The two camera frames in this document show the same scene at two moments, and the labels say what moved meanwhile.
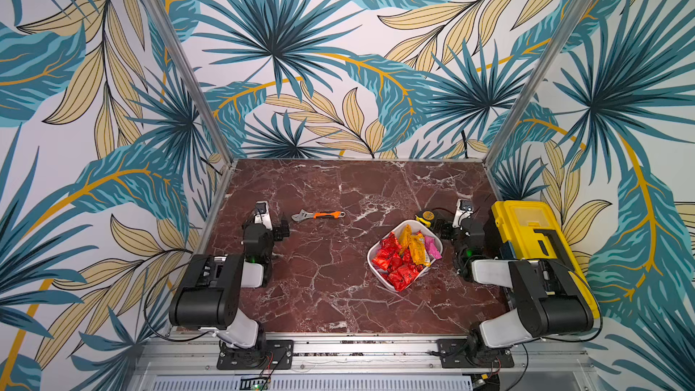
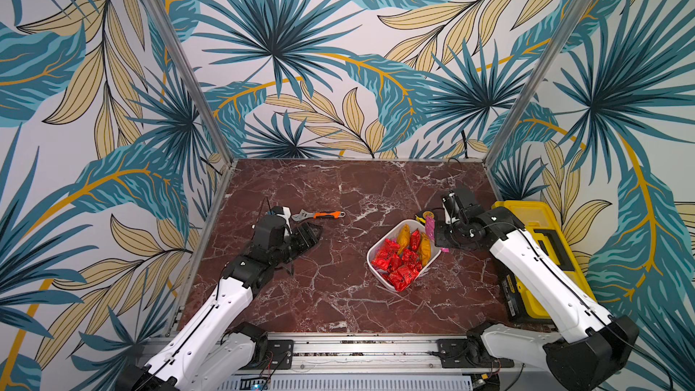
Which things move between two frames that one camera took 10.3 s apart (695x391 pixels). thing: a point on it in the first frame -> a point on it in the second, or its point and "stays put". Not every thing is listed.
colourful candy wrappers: (394, 263) stays put
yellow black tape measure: (427, 217) stays put
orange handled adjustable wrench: (302, 214) stays put
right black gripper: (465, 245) -> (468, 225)
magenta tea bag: (433, 248) -> (430, 232)
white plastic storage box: (402, 254) stays put
